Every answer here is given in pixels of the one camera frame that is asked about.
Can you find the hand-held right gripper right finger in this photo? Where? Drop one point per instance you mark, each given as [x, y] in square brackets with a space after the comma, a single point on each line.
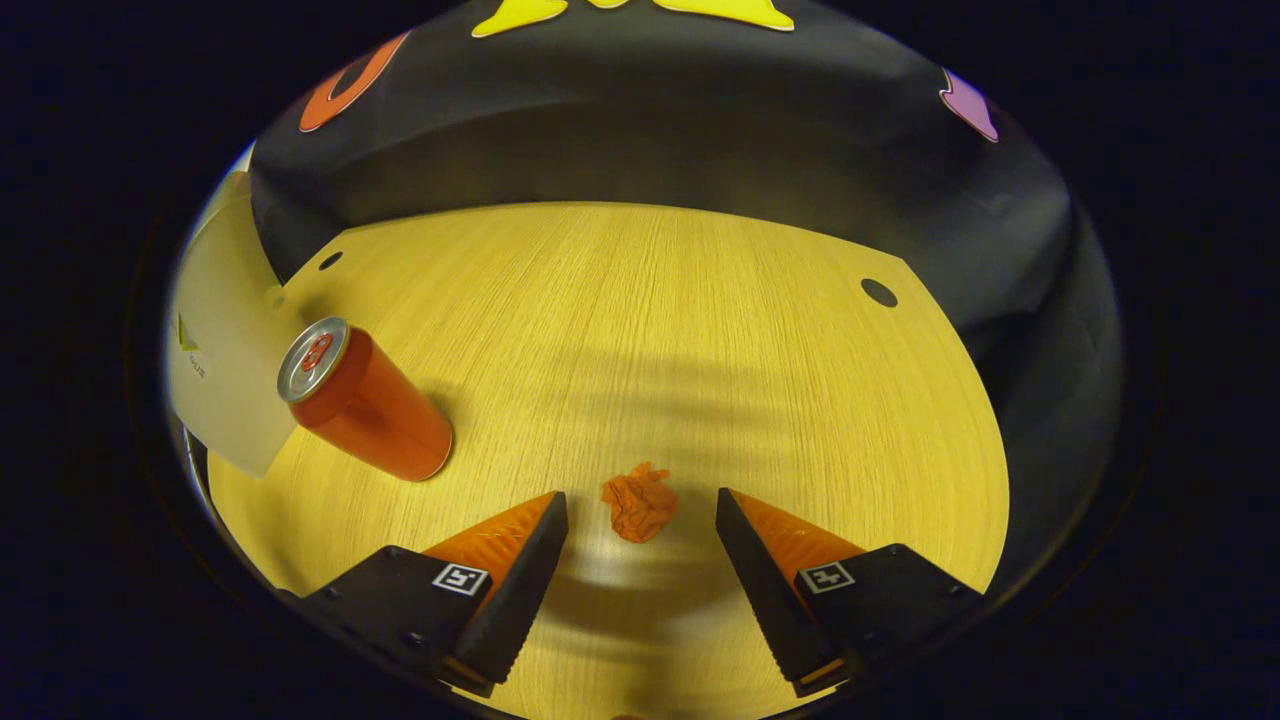
[760, 590]

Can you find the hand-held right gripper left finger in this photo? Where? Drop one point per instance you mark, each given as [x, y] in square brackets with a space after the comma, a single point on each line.
[525, 580]

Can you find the orange paper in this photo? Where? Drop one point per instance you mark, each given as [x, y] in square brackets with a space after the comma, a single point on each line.
[640, 505]

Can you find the red pop can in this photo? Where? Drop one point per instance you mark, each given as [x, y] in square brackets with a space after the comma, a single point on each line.
[375, 415]

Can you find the white desktop garbage bin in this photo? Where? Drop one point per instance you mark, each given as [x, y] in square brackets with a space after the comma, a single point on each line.
[225, 340]

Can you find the black backdrop cloth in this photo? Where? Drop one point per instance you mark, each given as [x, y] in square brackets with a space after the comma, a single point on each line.
[650, 120]

